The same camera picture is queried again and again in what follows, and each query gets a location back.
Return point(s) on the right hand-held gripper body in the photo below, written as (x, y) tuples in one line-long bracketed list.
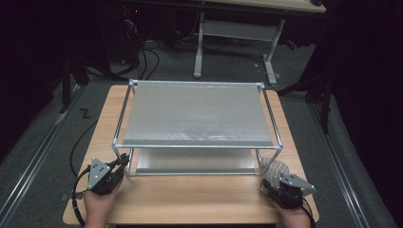
[(294, 185)]

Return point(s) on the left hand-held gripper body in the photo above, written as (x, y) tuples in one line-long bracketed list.
[(98, 174)]

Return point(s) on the beige striped towel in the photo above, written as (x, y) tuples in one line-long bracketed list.
[(275, 169)]

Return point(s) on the two-tier metal fabric rack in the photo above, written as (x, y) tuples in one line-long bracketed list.
[(199, 110)]

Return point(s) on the person's right hand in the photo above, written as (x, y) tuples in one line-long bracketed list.
[(294, 218)]

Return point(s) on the person's left hand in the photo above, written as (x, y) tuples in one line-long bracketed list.
[(99, 209)]

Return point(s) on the grey tape piece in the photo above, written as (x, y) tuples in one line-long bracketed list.
[(67, 197)]

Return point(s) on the black metal stand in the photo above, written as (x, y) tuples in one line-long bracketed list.
[(66, 88), (325, 107)]

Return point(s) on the white-legged desk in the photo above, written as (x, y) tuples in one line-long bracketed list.
[(237, 30)]

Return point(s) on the metal floor rail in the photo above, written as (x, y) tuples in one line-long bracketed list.
[(335, 161), (34, 161)]

